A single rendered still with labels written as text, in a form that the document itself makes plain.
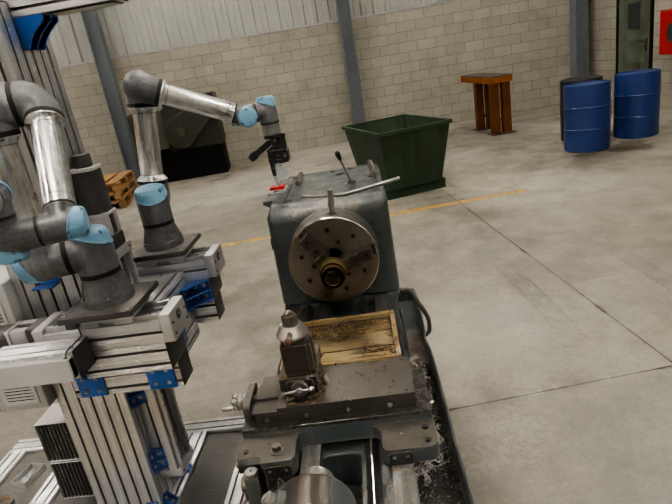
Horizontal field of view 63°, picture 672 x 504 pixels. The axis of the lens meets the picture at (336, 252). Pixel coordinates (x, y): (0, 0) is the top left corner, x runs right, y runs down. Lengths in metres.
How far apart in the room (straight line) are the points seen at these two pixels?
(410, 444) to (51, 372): 1.01
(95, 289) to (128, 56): 10.66
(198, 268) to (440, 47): 10.62
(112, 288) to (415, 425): 0.94
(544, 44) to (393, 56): 3.25
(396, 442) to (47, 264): 1.05
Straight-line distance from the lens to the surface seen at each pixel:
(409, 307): 2.70
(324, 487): 0.88
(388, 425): 1.36
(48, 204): 1.46
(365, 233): 1.84
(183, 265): 2.14
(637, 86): 8.79
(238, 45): 11.90
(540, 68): 13.12
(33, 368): 1.76
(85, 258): 1.69
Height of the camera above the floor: 1.73
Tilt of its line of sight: 19 degrees down
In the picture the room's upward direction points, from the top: 10 degrees counter-clockwise
